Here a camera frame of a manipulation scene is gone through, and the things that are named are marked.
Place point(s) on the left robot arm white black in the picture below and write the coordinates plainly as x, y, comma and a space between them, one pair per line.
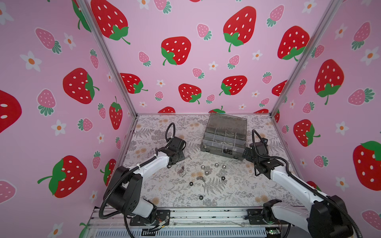
123, 193

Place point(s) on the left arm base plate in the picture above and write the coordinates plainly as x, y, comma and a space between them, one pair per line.
159, 217

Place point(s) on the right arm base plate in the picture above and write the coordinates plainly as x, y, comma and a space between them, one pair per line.
255, 216

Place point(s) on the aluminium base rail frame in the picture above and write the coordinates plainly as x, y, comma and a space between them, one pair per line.
196, 222

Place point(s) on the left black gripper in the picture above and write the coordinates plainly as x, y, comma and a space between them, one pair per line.
182, 156

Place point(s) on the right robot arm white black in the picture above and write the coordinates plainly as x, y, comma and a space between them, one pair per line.
323, 216

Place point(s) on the grey plastic compartment box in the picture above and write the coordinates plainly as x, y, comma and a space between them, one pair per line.
225, 136

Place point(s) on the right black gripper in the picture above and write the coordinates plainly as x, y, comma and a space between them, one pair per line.
248, 153

